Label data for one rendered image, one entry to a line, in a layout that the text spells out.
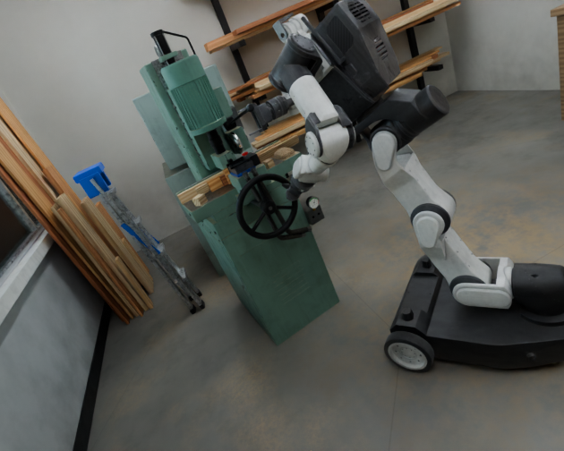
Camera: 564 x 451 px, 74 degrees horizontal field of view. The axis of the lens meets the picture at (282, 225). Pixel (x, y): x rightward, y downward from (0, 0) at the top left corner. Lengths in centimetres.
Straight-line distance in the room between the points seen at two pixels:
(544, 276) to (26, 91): 405
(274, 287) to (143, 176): 255
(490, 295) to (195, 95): 144
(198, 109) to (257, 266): 78
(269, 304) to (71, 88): 293
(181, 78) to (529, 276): 156
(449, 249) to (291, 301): 87
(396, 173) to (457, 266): 46
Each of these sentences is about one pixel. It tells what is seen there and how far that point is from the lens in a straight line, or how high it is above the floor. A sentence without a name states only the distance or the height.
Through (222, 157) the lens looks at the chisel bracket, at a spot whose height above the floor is 102.
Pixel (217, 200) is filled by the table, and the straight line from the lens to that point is 171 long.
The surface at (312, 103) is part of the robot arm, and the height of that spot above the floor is 121.
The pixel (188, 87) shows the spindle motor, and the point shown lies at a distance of 174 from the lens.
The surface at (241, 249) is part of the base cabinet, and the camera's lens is 181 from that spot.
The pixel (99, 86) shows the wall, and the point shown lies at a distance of 412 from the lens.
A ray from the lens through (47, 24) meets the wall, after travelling 420.
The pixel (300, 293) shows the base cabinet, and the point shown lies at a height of 21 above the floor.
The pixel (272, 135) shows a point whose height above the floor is 61.
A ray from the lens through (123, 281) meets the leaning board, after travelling 305.
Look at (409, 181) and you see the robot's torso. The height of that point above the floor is 79.
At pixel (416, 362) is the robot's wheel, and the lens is 177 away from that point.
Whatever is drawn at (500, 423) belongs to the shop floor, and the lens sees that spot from 166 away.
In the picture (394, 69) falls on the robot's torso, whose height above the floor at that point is 117.
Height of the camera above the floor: 140
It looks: 25 degrees down
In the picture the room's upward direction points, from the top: 24 degrees counter-clockwise
